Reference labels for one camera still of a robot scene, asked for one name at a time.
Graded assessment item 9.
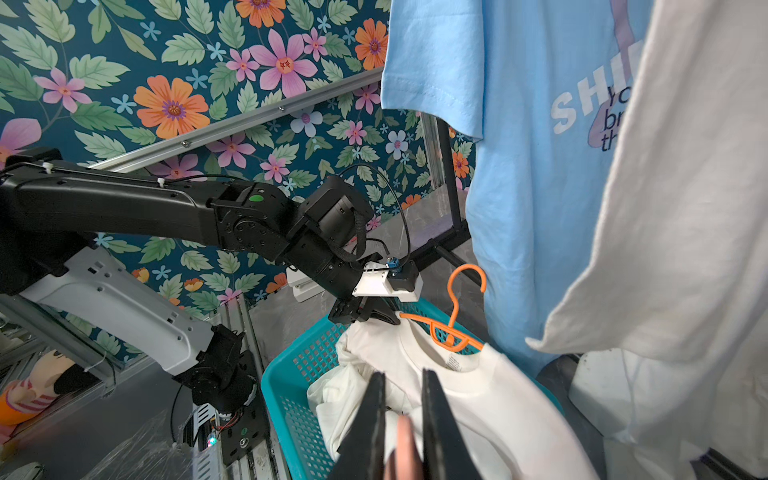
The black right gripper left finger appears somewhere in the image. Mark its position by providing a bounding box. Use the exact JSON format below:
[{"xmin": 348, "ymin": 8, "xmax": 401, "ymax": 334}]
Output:
[{"xmin": 327, "ymin": 372, "xmax": 387, "ymax": 480}]

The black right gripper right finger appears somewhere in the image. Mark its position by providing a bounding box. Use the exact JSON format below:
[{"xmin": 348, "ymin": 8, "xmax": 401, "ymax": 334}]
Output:
[{"xmin": 421, "ymin": 369, "xmax": 481, "ymax": 480}]

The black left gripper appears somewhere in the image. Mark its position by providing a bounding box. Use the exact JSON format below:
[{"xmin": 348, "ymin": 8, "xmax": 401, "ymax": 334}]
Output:
[{"xmin": 328, "ymin": 297, "xmax": 400, "ymax": 325}]

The orange plastic hanger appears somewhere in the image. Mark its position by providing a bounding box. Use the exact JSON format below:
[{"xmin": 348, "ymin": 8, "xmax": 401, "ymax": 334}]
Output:
[{"xmin": 399, "ymin": 263, "xmax": 488, "ymax": 353}]

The white t-shirt black print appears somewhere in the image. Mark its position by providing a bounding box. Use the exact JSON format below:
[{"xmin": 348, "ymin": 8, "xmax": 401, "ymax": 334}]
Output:
[{"xmin": 533, "ymin": 1, "xmax": 767, "ymax": 479}]

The light blue garment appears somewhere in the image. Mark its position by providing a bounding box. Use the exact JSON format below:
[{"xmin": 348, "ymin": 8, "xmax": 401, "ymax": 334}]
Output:
[{"xmin": 382, "ymin": 1, "xmax": 652, "ymax": 375}]

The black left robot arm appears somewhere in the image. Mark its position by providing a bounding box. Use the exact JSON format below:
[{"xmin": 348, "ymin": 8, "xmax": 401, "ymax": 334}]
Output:
[{"xmin": 1, "ymin": 149, "xmax": 398, "ymax": 414}]

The teal laundry basket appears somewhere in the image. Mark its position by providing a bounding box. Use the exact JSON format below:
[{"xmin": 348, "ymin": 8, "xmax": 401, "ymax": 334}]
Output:
[{"xmin": 260, "ymin": 298, "xmax": 565, "ymax": 480}]

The black clothes rack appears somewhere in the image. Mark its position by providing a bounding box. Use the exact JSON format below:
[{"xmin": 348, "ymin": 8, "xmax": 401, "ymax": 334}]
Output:
[{"xmin": 413, "ymin": 114, "xmax": 476, "ymax": 279}]

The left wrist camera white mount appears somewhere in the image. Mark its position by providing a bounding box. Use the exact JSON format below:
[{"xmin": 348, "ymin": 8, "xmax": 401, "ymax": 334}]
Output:
[{"xmin": 352, "ymin": 260, "xmax": 424, "ymax": 303}]

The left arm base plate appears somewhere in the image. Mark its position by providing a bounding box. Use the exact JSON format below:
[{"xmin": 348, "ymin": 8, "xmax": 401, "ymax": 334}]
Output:
[{"xmin": 174, "ymin": 325, "xmax": 269, "ymax": 466}]

